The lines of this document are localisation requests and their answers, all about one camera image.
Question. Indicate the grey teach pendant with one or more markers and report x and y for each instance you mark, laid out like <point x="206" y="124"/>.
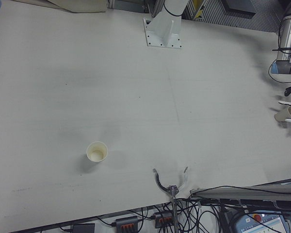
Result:
<point x="264" y="223"/>

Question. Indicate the black power strip orange switches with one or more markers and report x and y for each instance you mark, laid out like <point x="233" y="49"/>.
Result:
<point x="163" y="219"/>
<point x="127" y="222"/>

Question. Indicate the black flat power adapter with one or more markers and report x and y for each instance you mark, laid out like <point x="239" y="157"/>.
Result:
<point x="83" y="228"/>

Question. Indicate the white pedestal mount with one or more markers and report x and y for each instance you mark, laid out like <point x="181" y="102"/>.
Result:
<point x="163" y="29"/>

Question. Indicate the black white striped mat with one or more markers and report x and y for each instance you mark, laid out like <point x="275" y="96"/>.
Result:
<point x="213" y="17"/>

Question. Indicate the metal claw clamp stand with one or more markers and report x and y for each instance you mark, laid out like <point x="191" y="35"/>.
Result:
<point x="173" y="189"/>

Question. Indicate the white paper cup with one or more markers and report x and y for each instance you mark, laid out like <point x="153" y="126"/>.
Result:
<point x="97" y="155"/>

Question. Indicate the tan paper cup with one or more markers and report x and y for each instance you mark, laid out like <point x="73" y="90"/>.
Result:
<point x="283" y="115"/>

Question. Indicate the dark grey box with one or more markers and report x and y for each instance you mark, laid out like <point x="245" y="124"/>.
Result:
<point x="240" y="7"/>

